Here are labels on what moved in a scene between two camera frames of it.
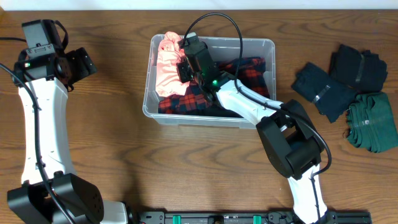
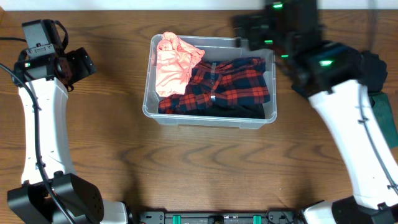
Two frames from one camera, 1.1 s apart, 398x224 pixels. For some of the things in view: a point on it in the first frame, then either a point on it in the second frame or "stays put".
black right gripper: [182, 72] to [267, 22]
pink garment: [168, 83] stays put
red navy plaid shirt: [250, 73] stays put
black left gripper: [82, 62] stays put
